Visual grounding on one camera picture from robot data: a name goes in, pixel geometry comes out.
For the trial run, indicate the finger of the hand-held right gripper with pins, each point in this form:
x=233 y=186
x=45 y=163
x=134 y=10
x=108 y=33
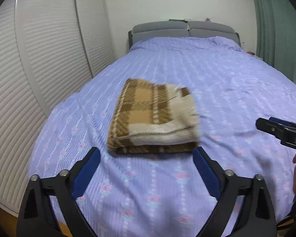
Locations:
x=286 y=124
x=268 y=127

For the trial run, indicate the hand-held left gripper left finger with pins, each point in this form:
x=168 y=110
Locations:
x=87 y=172

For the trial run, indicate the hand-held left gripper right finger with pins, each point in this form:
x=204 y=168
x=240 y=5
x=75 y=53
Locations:
x=207 y=172

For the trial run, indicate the brown beige plaid cloth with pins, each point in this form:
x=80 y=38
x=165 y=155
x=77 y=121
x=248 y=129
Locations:
x=148 y=113

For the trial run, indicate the purple floral striped bedsheet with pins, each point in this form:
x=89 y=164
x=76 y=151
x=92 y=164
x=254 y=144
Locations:
x=224 y=91

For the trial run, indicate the white nightstand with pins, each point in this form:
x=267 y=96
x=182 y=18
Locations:
x=257 y=57

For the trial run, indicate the green curtain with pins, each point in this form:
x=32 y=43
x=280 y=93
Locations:
x=278 y=29

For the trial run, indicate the white louvered wardrobe doors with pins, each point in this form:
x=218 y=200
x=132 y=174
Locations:
x=39 y=66

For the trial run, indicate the small purple toy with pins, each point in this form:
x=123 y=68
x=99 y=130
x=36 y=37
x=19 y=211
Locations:
x=207 y=19

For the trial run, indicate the dark flat book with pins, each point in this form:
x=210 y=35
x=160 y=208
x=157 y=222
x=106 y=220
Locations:
x=177 y=20

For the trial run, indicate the grey padded headboard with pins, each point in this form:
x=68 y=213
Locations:
x=162 y=29

